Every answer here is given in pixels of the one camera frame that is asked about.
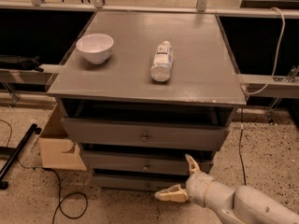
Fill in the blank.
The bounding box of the grey top drawer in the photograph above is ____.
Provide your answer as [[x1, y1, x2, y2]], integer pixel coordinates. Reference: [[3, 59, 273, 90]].
[[62, 118, 229, 151]]

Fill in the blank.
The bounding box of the clear plastic bottle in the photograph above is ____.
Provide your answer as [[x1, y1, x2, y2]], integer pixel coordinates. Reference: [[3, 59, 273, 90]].
[[150, 41, 174, 82]]

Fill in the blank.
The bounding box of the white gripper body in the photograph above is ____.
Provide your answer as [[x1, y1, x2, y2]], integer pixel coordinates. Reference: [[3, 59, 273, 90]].
[[186, 172, 215, 207]]

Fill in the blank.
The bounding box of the white ceramic bowl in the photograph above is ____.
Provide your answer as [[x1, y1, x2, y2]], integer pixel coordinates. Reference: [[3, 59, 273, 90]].
[[76, 34, 114, 64]]

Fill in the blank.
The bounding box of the grey bottom drawer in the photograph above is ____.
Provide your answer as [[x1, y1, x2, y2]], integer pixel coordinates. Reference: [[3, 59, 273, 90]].
[[93, 175, 188, 191]]

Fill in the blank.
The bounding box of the cardboard box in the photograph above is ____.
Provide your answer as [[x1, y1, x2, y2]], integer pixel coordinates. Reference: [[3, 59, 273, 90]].
[[38, 105, 87, 171]]

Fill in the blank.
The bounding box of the grey drawer cabinet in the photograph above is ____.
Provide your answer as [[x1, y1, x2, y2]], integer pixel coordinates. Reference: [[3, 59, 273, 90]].
[[46, 10, 247, 196]]

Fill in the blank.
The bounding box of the black cloth bag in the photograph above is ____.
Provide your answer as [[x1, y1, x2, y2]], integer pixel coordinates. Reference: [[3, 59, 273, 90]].
[[0, 55, 44, 72]]

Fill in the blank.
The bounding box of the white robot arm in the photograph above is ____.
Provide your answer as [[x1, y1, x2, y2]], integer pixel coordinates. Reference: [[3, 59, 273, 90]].
[[155, 154, 299, 224]]

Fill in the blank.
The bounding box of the white hanging cable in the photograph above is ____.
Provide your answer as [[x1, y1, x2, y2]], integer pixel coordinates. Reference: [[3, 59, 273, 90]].
[[241, 7, 287, 96]]

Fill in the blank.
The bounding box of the black floor cable right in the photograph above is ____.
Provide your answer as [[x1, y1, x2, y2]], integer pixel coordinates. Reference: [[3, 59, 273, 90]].
[[237, 107, 249, 187]]

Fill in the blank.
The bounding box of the black metal stand leg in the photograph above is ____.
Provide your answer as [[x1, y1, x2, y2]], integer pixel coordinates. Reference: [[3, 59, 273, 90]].
[[0, 124, 41, 190]]

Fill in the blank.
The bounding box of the metal frame rail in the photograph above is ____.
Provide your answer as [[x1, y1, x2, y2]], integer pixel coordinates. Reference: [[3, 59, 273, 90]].
[[0, 0, 299, 20]]

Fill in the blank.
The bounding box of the grey drawer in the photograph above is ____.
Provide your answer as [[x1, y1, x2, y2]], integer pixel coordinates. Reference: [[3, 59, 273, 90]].
[[62, 118, 229, 151], [93, 175, 188, 191], [81, 149, 213, 176]]

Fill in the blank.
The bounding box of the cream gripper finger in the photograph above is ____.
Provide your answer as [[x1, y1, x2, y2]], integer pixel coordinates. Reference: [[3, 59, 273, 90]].
[[185, 154, 200, 175], [154, 184, 190, 203]]

